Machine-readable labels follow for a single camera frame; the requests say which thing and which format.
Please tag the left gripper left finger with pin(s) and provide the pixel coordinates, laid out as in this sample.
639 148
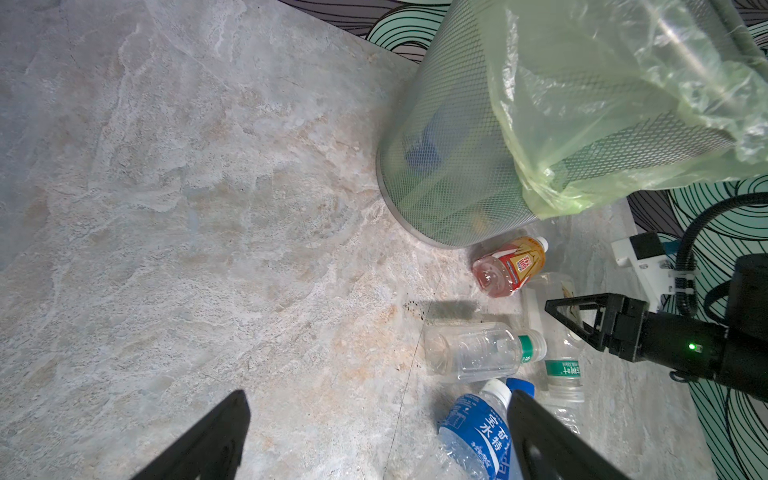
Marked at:
210 449

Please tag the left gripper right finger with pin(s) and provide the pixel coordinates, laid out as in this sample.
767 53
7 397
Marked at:
545 449

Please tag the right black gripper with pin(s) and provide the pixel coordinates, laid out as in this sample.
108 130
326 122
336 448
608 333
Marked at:
690 347

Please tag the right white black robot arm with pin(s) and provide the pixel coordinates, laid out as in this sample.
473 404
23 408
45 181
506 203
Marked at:
728 348

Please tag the green plastic bin liner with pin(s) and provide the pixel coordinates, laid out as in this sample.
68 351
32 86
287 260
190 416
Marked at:
600 99

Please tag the grey mesh waste bin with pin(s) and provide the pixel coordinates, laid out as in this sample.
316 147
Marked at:
443 166

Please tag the clear bottle blue label white cap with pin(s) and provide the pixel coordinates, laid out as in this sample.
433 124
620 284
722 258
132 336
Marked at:
472 440

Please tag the clear bottle white picture label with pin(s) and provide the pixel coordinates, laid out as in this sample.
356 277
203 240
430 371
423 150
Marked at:
563 393

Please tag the red yellow tea bottle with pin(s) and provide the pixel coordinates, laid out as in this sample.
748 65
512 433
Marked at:
503 272

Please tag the clear bottle green cap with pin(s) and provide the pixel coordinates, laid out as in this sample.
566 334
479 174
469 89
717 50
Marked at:
476 352

